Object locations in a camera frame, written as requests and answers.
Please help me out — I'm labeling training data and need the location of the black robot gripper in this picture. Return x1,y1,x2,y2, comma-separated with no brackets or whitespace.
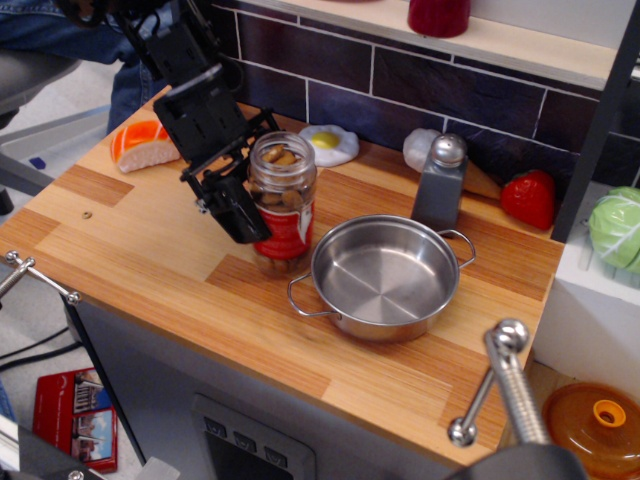
153,64,280,244

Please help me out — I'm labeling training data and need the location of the clear almond jar red label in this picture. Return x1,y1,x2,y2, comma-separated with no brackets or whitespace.
248,131,317,276

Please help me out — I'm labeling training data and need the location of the stainless steel pot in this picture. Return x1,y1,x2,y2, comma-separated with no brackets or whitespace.
306,214,476,342

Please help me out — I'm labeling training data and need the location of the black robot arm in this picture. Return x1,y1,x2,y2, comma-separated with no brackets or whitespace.
59,1,278,244

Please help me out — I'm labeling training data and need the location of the orange pot lid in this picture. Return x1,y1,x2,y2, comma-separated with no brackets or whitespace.
542,383,639,479

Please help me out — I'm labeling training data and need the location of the toy fried egg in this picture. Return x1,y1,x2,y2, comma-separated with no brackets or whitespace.
299,125,360,168

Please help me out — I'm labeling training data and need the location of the toy salmon sushi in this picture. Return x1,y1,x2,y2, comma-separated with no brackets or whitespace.
110,120,181,173

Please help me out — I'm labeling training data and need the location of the toy ice cream cone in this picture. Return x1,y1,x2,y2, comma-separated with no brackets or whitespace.
403,128,501,200

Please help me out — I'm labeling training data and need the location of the grey salt shaker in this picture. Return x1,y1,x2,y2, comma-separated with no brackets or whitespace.
411,133,468,231

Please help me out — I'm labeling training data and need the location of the person leg in jeans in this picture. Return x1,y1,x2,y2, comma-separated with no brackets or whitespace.
1,1,167,133

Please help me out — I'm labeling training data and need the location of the dark red cup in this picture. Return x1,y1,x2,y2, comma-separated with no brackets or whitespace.
408,0,471,38

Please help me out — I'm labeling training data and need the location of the left metal clamp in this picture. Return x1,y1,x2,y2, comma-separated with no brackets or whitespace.
1,250,83,306

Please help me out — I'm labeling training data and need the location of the metal clamp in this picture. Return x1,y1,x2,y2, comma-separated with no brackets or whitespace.
448,318,588,479
1,250,83,306

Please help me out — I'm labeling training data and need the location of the grey oven control panel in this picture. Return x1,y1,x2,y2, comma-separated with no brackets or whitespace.
191,394,317,480

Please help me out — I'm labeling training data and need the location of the red toy strawberry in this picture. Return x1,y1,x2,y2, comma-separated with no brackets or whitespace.
500,170,556,230

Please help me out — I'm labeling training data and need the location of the red booklet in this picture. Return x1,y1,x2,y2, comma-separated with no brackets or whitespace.
32,368,118,473

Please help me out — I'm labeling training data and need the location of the green toy cabbage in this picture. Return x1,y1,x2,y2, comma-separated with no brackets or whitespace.
588,187,639,274

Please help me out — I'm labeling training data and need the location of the right metal clamp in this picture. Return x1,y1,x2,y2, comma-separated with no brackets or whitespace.
448,318,588,479

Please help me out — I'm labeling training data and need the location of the black cable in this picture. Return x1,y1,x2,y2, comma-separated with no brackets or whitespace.
0,327,82,372

